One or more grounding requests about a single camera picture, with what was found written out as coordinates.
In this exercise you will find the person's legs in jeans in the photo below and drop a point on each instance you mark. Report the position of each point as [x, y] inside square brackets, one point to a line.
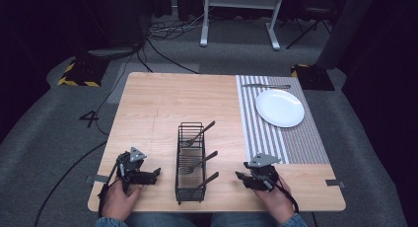
[230, 220]

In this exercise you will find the black yellow striped stand base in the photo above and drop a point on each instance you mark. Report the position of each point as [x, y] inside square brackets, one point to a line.
[313, 77]
[83, 74]

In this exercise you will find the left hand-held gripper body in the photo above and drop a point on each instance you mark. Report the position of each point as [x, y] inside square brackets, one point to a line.
[128, 164]

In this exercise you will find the grey tape strip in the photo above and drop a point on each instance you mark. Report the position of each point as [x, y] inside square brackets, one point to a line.
[98, 178]
[335, 183]

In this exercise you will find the white metal desk frame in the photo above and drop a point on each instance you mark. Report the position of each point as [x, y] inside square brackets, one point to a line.
[241, 1]

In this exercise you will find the white round plate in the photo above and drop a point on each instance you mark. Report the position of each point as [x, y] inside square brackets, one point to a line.
[280, 108]

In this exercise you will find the person's right hand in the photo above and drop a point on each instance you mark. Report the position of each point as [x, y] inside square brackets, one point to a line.
[275, 202]

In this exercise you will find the black tripod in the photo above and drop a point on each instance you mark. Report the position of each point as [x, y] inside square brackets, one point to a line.
[310, 26]

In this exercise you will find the black floor tape mark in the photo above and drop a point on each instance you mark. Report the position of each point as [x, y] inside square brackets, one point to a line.
[89, 117]

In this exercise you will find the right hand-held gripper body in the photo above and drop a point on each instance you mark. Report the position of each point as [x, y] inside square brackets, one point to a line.
[263, 172]

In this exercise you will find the person's left hand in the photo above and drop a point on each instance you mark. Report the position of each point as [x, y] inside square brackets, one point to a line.
[119, 200]

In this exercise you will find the metal table knife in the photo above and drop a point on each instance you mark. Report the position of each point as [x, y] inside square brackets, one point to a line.
[266, 86]

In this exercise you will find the grey slanted pole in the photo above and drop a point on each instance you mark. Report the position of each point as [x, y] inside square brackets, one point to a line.
[345, 29]

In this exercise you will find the grey striped placemat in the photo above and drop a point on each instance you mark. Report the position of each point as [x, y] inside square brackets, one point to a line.
[295, 144]

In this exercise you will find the metal fork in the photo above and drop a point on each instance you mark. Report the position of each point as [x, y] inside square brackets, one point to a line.
[201, 133]
[200, 162]
[204, 182]

